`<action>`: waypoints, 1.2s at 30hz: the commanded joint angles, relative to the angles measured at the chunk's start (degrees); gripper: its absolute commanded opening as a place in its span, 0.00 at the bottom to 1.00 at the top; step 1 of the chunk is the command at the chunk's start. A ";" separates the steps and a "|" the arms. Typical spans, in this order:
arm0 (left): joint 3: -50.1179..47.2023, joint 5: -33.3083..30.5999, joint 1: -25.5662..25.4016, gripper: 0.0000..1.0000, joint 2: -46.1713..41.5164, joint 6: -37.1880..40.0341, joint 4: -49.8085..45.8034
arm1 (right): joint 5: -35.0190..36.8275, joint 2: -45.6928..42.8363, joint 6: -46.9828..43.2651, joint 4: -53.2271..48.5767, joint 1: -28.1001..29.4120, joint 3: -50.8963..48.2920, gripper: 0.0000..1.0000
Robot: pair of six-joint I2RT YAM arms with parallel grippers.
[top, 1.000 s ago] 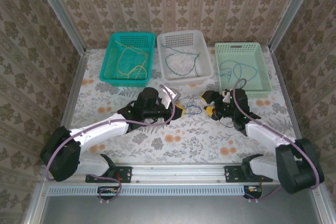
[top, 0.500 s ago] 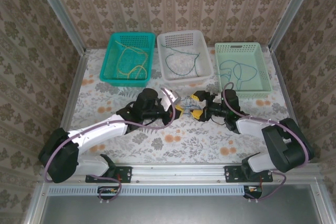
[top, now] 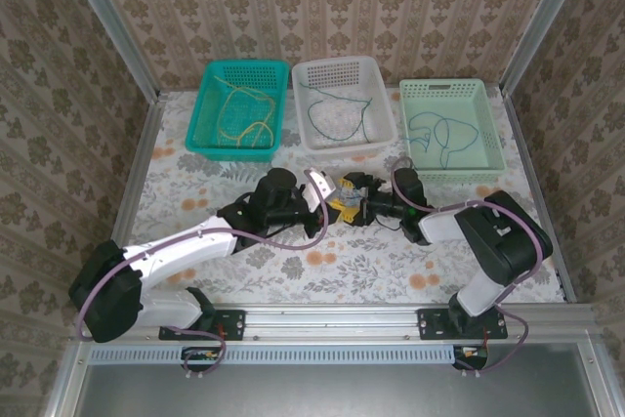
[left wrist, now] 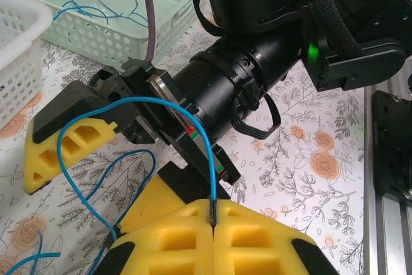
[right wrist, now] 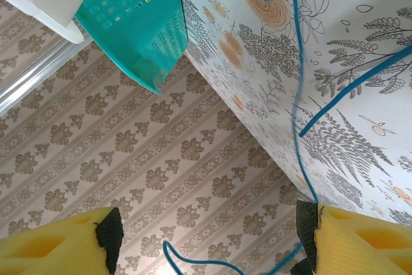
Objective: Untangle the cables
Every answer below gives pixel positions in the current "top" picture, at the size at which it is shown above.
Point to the aluminium frame post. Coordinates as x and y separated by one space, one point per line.
542 21
112 31

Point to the aluminium mounting rail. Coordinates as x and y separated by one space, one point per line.
332 324

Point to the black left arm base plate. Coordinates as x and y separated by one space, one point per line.
229 324

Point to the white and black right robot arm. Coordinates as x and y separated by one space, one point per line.
493 241

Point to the grey metal front panel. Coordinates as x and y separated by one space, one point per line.
317 392

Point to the mint green plastic basket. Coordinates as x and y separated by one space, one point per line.
488 109

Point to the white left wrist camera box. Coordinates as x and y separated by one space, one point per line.
320 190

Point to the black connector board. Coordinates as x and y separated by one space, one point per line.
471 358
197 361

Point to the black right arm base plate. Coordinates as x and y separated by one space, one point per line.
432 324

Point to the aluminium table side rail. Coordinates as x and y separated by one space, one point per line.
525 153
146 143

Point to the floral table cover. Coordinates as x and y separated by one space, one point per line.
342 270

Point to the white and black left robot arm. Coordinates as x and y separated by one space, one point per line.
180 251

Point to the teal plastic basket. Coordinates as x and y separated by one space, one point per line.
205 109

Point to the white plastic basket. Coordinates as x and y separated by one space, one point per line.
342 119

